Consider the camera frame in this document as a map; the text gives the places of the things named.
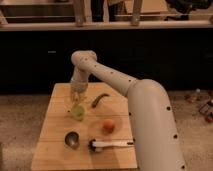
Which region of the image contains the green toy pepper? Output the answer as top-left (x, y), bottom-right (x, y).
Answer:
top-left (91, 93), bottom-right (110, 108)

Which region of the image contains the right wooden post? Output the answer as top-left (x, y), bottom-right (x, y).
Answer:
top-left (131, 0), bottom-right (143, 26)

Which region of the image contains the wooden shelf rail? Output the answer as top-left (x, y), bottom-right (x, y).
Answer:
top-left (0, 20), bottom-right (213, 31)

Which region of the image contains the small metal bowl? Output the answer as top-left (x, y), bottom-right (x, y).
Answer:
top-left (65, 131), bottom-right (79, 149)

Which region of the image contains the green plastic cup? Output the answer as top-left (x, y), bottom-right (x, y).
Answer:
top-left (71, 105), bottom-right (85, 121)

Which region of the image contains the dark object top right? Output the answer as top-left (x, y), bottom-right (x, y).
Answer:
top-left (165, 0), bottom-right (213, 14)

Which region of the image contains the left wooden post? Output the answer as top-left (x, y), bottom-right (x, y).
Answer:
top-left (73, 0), bottom-right (85, 27)

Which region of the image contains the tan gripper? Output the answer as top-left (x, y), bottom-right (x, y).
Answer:
top-left (70, 88), bottom-right (86, 104)

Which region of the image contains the orange toy tomato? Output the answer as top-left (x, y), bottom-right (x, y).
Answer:
top-left (102, 119), bottom-right (115, 133)

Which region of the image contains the wooden post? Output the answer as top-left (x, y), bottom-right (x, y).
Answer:
top-left (73, 0), bottom-right (85, 27)
top-left (131, 0), bottom-right (143, 26)

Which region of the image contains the yellow toy banana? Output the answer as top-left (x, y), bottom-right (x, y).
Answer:
top-left (72, 100), bottom-right (83, 112)

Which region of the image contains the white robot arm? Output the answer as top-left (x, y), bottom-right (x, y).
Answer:
top-left (71, 50), bottom-right (187, 171)

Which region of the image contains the white black dish brush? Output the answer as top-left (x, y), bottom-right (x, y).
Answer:
top-left (88, 139), bottom-right (134, 152)

